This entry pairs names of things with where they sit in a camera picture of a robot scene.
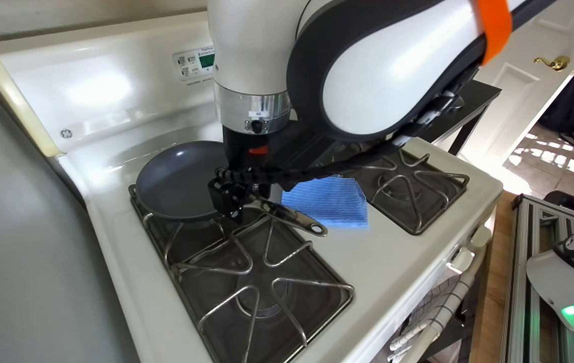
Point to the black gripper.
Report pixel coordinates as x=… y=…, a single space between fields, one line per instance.
x=248 y=152

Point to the dark frying pan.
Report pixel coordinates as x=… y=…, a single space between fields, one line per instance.
x=177 y=177

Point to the blue cleaning cloth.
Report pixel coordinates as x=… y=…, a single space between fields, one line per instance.
x=333 y=202

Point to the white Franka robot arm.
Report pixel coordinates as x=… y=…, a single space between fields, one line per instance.
x=378 y=73

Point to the black stove grate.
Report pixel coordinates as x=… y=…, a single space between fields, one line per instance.
x=266 y=269
x=427 y=194

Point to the white gas stove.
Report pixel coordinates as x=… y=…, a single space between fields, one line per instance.
x=378 y=263

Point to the grey white refrigerator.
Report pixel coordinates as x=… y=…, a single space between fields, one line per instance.
x=25 y=235

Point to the white door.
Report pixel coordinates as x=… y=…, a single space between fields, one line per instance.
x=519 y=88

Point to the aluminium frame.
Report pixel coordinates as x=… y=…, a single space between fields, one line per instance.
x=519 y=283

